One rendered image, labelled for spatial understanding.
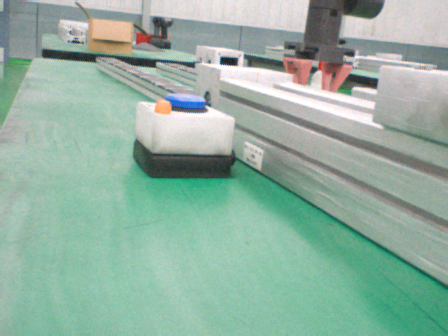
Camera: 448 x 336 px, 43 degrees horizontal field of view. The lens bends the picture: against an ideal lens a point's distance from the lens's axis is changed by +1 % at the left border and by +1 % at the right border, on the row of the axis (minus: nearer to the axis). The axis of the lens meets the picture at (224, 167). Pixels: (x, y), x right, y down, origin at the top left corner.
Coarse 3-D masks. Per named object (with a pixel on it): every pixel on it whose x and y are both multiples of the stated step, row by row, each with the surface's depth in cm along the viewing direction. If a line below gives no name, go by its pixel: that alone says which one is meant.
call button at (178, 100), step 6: (168, 96) 55; (174, 96) 55; (180, 96) 55; (186, 96) 55; (192, 96) 56; (198, 96) 57; (174, 102) 55; (180, 102) 54; (186, 102) 54; (192, 102) 54; (198, 102) 55; (204, 102) 56
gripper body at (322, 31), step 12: (312, 12) 91; (324, 12) 90; (336, 12) 91; (312, 24) 91; (324, 24) 90; (336, 24) 91; (312, 36) 91; (324, 36) 90; (336, 36) 91; (288, 48) 93; (300, 48) 89; (312, 48) 90; (324, 48) 90; (336, 48) 91; (348, 48) 92
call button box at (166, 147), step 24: (144, 120) 55; (168, 120) 52; (192, 120) 53; (216, 120) 54; (144, 144) 55; (168, 144) 53; (192, 144) 53; (216, 144) 54; (144, 168) 55; (168, 168) 53; (192, 168) 54; (216, 168) 55
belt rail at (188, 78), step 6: (162, 66) 177; (168, 66) 171; (156, 72) 183; (162, 72) 177; (168, 72) 172; (174, 72) 165; (180, 72) 159; (186, 72) 154; (174, 78) 165; (180, 78) 159; (186, 78) 156; (192, 78) 149; (192, 84) 149
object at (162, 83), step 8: (112, 64) 149; (120, 64) 150; (128, 64) 153; (128, 72) 131; (136, 72) 129; (144, 72) 132; (152, 80) 113; (160, 80) 115; (168, 80) 117; (168, 88) 101; (176, 88) 103; (184, 88) 104
